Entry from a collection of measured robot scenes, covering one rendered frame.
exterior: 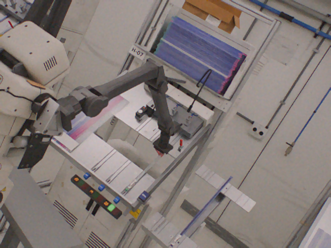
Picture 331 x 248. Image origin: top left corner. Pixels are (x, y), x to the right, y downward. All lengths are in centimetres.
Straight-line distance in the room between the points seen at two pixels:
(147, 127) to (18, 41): 109
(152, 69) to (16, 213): 86
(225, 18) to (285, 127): 141
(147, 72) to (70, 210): 137
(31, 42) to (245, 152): 274
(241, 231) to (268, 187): 53
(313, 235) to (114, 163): 110
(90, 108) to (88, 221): 134
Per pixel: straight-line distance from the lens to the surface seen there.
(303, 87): 368
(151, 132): 226
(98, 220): 254
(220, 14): 268
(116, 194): 205
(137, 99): 242
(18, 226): 176
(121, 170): 212
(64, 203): 268
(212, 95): 229
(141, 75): 153
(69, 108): 132
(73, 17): 318
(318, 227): 216
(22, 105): 134
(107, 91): 142
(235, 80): 221
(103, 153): 218
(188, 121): 222
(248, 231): 392
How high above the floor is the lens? 164
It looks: 15 degrees down
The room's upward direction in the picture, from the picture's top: 29 degrees clockwise
